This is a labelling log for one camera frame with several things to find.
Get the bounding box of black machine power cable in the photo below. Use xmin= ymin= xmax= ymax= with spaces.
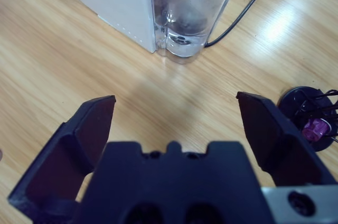
xmin=204 ymin=0 xmax=280 ymax=49

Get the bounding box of black capsule holder with rods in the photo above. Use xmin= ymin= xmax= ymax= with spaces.
xmin=278 ymin=86 xmax=338 ymax=152

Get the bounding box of purple coffee capsule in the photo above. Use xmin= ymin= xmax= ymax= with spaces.
xmin=302 ymin=118 xmax=331 ymax=142

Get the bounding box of clear water tank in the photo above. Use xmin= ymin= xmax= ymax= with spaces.
xmin=149 ymin=0 xmax=245 ymax=65

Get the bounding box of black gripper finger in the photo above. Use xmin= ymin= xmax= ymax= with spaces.
xmin=7 ymin=95 xmax=117 ymax=224
xmin=236 ymin=91 xmax=338 ymax=188

